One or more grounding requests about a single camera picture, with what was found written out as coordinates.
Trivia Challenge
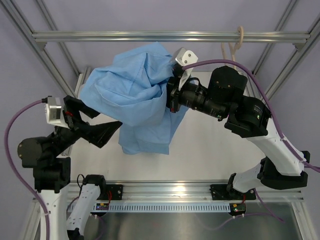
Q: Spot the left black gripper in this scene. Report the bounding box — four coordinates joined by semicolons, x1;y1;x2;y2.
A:
48;95;122;158

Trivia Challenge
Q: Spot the light blue shirt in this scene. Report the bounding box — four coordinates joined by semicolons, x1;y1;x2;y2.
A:
79;42;188;155

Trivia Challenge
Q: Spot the beige wooden hanger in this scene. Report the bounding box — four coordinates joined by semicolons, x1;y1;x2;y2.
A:
220;25;245;62

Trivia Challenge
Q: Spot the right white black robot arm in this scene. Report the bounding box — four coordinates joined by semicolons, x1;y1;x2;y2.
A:
166;64;310;201

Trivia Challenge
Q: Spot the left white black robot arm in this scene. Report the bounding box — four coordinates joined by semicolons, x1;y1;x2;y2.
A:
17;95;122;240

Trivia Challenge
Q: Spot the aluminium top crossbar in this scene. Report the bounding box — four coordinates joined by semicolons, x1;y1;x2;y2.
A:
31;30;311;44

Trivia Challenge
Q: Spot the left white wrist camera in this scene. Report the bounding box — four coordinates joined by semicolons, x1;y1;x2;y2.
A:
44;96;68;128

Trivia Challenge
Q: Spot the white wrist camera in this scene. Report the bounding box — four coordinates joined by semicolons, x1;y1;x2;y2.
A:
44;96;68;128
170;47;198;91

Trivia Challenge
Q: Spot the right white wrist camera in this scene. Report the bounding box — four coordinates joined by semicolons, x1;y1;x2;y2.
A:
170;47;198;91

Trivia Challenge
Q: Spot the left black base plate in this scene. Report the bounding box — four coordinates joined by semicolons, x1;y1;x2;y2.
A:
97;184;124;201

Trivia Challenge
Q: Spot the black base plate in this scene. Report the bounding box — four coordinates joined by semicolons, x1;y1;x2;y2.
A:
209;184;239;201
97;184;124;201

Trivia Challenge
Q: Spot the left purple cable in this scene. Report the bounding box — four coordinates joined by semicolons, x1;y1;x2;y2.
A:
3;98;51;240

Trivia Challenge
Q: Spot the purple cable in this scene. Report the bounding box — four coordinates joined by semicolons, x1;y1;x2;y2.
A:
182;59;320;173
3;98;51;240

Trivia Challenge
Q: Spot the aluminium front rail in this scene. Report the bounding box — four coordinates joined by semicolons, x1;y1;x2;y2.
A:
31;181;305;202

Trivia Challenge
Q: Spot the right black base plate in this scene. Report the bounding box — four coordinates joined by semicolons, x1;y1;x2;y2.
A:
209;184;239;201

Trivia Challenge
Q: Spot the white slotted cable duct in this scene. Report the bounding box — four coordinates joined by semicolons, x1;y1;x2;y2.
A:
89;202;231;213

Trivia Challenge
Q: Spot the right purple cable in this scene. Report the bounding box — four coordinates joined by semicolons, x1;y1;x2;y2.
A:
182;59;320;173

